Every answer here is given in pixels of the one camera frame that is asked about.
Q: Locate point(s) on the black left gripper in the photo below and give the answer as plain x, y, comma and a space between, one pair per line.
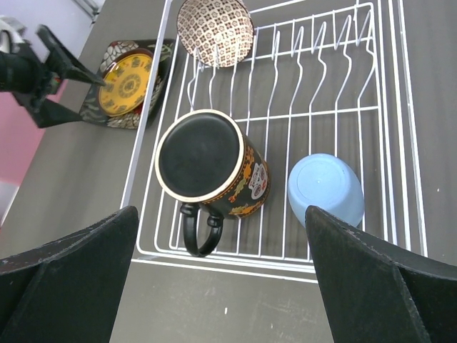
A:
30, 81

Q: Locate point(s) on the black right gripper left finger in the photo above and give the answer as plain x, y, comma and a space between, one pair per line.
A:
69, 290

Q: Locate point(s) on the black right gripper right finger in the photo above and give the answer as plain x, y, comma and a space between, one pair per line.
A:
374, 291

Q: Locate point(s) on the black floral square plate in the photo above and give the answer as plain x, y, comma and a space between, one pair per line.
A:
90, 110

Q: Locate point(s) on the yellow round plate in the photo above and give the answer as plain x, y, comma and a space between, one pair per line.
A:
126, 80

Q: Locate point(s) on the light blue plastic cup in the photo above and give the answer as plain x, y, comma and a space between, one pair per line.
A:
325, 181

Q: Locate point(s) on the black orange patterned mug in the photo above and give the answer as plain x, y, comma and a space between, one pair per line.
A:
207, 163

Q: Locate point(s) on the beige patterned bowl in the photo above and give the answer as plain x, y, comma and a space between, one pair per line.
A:
219, 32

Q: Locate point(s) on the pink ring binder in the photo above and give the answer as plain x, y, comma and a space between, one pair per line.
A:
20, 138

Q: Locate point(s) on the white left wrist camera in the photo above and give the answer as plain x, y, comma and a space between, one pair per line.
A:
12, 34

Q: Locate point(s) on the white wire dish rack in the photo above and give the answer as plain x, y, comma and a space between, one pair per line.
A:
327, 77

